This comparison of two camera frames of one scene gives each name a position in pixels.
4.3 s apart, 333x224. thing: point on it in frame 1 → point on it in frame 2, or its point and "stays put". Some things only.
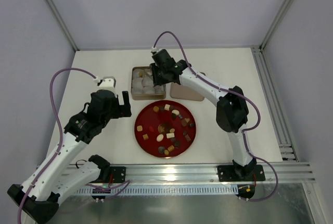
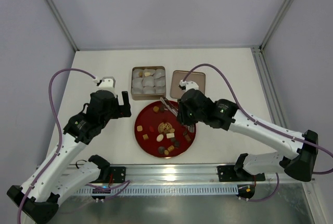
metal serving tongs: (158, 75) → (174, 110)
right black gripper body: (158, 75) → (182, 117)
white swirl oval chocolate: (159, 137) stays put
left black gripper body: (120, 107) stays put
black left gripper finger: (125, 96) stays put
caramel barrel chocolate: (170, 148) stays put
